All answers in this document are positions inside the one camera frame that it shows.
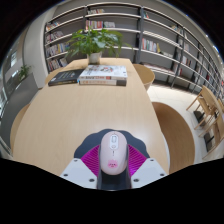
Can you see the pale pink computer mouse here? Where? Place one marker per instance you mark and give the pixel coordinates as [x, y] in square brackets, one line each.
[113, 153]

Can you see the small green floor plant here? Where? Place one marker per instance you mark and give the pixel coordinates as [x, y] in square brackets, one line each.
[24, 71]

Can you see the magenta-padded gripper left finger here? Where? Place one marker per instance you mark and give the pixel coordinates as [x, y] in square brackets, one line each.
[78, 170]

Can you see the dark cartoon-eyed mouse pad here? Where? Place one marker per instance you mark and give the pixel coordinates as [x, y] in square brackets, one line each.
[88, 145]

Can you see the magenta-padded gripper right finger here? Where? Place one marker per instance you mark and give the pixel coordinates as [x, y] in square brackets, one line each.
[146, 170]

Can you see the white red spine book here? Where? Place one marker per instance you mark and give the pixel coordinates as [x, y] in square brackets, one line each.
[103, 82]

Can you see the light wooden frame chairs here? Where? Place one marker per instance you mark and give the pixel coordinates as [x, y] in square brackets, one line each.
[208, 110]

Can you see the green potted plant white pot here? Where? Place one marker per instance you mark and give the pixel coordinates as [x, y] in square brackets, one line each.
[93, 41]

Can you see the round-backed light wood chair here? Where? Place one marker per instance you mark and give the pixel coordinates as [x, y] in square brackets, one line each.
[51, 76]
[145, 75]
[176, 133]
[16, 126]

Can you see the grey bookshelf unit with books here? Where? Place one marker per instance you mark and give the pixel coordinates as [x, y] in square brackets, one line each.
[160, 36]

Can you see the white illustrated cover book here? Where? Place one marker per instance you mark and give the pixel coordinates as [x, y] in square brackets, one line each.
[105, 70]

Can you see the black hardcover book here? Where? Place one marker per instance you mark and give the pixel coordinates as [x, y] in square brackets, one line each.
[65, 77]

